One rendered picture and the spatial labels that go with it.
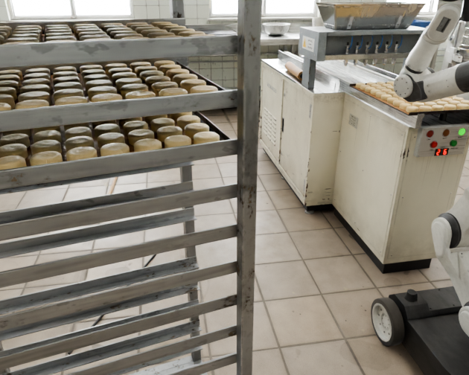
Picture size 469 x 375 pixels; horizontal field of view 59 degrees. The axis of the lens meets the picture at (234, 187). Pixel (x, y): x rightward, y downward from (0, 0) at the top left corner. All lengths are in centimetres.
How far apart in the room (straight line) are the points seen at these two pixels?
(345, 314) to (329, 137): 110
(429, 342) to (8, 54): 168
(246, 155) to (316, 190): 206
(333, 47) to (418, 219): 109
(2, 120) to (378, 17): 229
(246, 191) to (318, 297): 147
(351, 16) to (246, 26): 194
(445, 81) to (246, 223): 87
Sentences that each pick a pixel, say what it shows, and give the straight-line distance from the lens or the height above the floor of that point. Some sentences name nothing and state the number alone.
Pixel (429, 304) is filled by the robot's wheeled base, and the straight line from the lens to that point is 201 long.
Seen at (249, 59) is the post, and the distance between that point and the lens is 71.
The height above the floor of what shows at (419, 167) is 64.
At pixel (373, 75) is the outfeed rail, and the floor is 88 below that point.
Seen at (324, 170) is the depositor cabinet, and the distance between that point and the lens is 275.
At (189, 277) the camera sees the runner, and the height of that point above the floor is 87.
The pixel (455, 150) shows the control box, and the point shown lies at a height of 72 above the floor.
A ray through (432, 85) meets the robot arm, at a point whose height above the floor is 112.
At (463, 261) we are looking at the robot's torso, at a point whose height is 44.
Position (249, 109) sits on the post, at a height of 122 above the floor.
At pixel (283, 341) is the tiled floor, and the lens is 197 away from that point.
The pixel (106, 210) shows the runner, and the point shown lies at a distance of 76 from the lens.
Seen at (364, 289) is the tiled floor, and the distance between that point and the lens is 231.
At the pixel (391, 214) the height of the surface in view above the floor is 39.
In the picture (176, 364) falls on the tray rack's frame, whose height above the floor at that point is 15.
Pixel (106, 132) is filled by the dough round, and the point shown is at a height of 115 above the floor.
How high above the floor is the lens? 141
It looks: 26 degrees down
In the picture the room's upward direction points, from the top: straight up
